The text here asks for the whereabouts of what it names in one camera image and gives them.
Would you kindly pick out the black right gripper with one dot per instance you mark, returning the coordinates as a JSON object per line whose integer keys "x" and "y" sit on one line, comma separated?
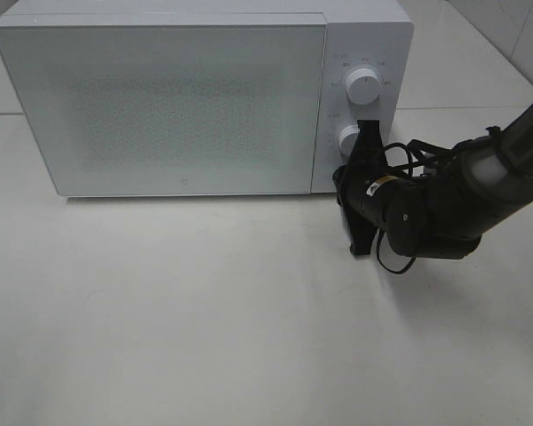
{"x": 363, "y": 214}

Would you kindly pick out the white timer knob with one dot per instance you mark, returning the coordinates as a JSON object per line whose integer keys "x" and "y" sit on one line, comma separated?
{"x": 347, "y": 138}

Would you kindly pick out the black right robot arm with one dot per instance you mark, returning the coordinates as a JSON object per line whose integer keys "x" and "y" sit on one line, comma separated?
{"x": 429, "y": 201}

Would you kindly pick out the upper white power knob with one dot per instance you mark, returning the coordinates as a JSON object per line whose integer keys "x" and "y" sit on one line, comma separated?
{"x": 363, "y": 85}

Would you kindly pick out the white microwave oven body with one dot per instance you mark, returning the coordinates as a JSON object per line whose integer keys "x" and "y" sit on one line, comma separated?
{"x": 376, "y": 33}

